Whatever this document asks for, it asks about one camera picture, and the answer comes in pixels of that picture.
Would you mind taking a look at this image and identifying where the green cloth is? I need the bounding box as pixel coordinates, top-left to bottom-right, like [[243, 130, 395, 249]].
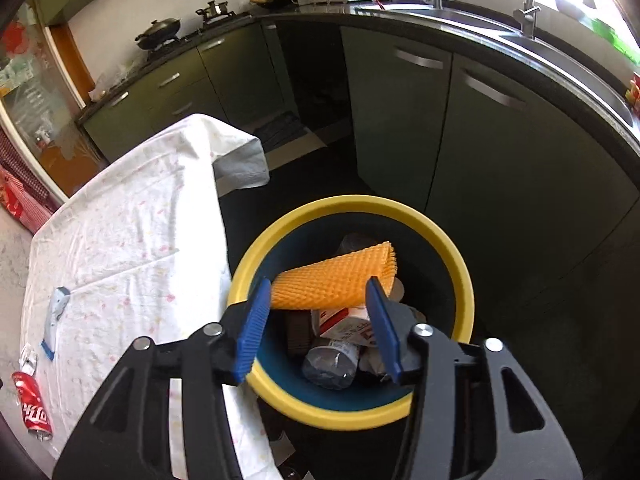
[[592, 16, 640, 63]]

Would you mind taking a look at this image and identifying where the black gas stove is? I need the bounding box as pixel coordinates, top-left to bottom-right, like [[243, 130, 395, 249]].
[[135, 10, 253, 58]]

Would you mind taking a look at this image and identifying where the floral white tablecloth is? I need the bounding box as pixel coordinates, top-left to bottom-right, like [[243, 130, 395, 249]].
[[20, 112, 281, 480]]

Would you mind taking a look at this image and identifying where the black wok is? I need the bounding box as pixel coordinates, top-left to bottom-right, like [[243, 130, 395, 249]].
[[135, 17, 183, 51]]

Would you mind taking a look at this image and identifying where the orange foam net sleeve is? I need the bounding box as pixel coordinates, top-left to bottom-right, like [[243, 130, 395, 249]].
[[271, 241, 399, 311]]

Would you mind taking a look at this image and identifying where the black kitchen countertop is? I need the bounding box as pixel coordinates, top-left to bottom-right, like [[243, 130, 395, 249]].
[[75, 0, 640, 186]]

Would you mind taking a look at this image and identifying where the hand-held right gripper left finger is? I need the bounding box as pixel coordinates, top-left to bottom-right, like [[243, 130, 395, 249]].
[[52, 277, 273, 480]]

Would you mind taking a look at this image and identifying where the green cabinet door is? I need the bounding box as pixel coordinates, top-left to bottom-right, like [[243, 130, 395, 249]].
[[341, 26, 453, 206], [425, 55, 640, 321]]

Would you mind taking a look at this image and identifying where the wooden framed glass door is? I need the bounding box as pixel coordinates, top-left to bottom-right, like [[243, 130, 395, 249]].
[[0, 10, 108, 201]]

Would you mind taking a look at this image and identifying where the green base cabinet with drawers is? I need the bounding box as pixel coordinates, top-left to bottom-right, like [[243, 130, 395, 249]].
[[82, 22, 286, 163]]

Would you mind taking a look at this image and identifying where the red checked cloth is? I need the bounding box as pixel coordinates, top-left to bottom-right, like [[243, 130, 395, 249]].
[[0, 127, 58, 213]]

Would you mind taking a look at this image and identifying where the blue and white packet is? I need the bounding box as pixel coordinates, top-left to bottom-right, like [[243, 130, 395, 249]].
[[40, 286, 71, 361]]

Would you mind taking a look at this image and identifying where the red soda can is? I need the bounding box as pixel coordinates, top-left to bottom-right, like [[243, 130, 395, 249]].
[[11, 371, 53, 441]]

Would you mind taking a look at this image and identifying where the brown ribbed plastic cup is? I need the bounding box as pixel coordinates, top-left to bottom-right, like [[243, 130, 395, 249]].
[[285, 310, 316, 356]]

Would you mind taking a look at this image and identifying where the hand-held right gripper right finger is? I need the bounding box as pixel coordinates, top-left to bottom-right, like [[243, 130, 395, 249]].
[[365, 276, 586, 480]]

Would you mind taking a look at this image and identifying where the red printed bag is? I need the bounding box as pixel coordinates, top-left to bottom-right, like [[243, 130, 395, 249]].
[[0, 167, 40, 233]]

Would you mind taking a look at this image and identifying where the clear plastic water bottle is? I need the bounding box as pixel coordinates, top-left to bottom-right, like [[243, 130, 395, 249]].
[[301, 337, 362, 391]]

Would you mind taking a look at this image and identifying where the yellow rimmed dark bin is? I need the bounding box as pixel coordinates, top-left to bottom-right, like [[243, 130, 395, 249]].
[[227, 195, 475, 431]]

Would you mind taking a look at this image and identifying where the red and white carton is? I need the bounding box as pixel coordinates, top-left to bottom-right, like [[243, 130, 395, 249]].
[[311, 305, 383, 348]]

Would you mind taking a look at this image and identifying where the dark striped floor mat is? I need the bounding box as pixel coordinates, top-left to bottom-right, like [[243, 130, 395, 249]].
[[252, 110, 312, 153]]

